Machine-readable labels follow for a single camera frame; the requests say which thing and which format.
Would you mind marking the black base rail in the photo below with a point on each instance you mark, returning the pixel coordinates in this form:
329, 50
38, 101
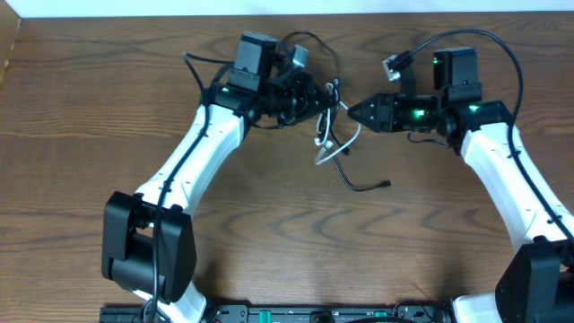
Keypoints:
403, 311

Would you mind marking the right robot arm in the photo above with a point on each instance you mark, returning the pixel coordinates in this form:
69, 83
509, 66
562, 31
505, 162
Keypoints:
537, 286

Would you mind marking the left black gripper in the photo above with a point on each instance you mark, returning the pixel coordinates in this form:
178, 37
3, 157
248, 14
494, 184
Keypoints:
311, 100

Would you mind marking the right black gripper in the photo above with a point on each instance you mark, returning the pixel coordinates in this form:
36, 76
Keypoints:
378, 102

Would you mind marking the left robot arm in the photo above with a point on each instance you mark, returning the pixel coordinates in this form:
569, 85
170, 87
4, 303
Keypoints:
148, 244

